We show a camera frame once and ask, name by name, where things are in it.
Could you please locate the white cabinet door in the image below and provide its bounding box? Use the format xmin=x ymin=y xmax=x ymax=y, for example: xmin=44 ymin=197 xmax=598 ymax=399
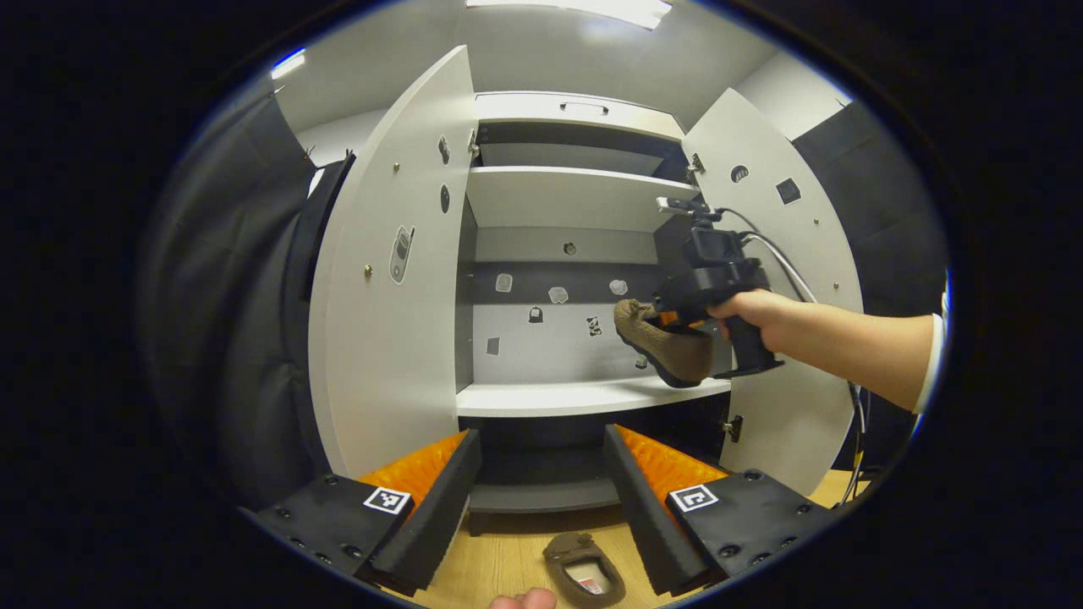
xmin=309 ymin=45 xmax=479 ymax=479
xmin=681 ymin=88 xmax=864 ymax=497

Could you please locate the black backdrop cloth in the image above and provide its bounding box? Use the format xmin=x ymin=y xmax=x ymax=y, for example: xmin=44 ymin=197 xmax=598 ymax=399
xmin=140 ymin=83 xmax=950 ymax=508

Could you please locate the brown fuzzy shoe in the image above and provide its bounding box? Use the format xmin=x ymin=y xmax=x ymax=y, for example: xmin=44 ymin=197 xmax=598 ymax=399
xmin=613 ymin=298 xmax=716 ymax=390
xmin=542 ymin=531 xmax=627 ymax=608

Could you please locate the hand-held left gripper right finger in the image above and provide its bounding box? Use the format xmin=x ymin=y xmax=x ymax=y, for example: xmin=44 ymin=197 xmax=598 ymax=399
xmin=603 ymin=425 xmax=836 ymax=597

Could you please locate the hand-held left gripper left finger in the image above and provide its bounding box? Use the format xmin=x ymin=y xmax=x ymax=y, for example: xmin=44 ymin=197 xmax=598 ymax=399
xmin=241 ymin=429 xmax=483 ymax=593

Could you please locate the grey cable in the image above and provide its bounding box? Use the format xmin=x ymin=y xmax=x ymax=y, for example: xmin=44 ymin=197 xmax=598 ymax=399
xmin=717 ymin=207 xmax=872 ymax=508

